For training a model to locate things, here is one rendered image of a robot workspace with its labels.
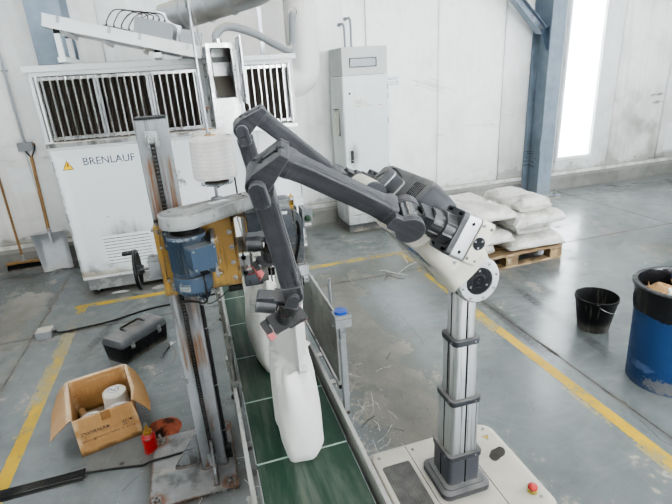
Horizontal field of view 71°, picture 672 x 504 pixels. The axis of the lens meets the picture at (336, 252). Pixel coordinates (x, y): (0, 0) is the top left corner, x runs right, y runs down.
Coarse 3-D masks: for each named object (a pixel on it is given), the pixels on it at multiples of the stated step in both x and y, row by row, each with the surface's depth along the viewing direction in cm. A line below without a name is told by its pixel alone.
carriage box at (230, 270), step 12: (156, 228) 192; (204, 228) 198; (216, 228) 199; (228, 228) 201; (156, 240) 193; (228, 240) 203; (228, 252) 204; (168, 264) 198; (228, 264) 206; (168, 276) 200; (216, 276) 206; (228, 276) 208; (240, 276) 209; (168, 288) 201
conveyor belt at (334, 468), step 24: (240, 312) 326; (240, 336) 295; (240, 360) 270; (264, 384) 247; (264, 408) 229; (264, 432) 213; (336, 432) 210; (264, 456) 200; (336, 456) 197; (264, 480) 188; (288, 480) 187; (312, 480) 186; (336, 480) 185; (360, 480) 185
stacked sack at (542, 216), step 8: (544, 208) 472; (552, 208) 474; (520, 216) 457; (528, 216) 456; (536, 216) 456; (544, 216) 459; (552, 216) 461; (560, 216) 464; (504, 224) 464; (512, 224) 453; (520, 224) 451; (528, 224) 454; (536, 224) 459
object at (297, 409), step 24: (288, 336) 176; (288, 360) 181; (288, 384) 179; (312, 384) 182; (288, 408) 183; (312, 408) 185; (288, 432) 187; (312, 432) 188; (288, 456) 195; (312, 456) 194
